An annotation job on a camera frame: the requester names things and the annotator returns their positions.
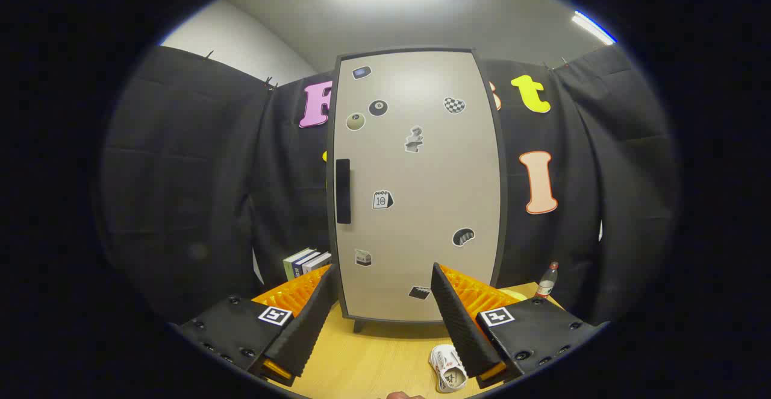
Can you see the fluorescent ceiling tube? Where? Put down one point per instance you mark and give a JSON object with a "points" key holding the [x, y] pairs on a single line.
{"points": [[593, 28]]}

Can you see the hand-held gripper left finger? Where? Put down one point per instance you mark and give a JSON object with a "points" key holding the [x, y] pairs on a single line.
{"points": [[307, 333]]}

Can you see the dark blue book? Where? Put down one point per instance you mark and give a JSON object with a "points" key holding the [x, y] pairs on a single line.
{"points": [[304, 261]]}

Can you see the clear plastic bottle red label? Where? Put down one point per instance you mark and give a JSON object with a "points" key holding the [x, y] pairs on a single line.
{"points": [[547, 284]]}

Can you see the green spine book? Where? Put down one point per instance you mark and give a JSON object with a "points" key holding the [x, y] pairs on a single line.
{"points": [[294, 262]]}

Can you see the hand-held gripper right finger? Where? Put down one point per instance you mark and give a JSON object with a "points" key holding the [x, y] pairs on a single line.
{"points": [[461, 333]]}

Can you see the dark grey shoe cabinet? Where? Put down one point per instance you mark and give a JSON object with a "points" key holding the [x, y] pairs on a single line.
{"points": [[503, 218]]}

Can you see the white shoe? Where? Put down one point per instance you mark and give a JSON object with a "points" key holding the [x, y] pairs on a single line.
{"points": [[449, 372]]}

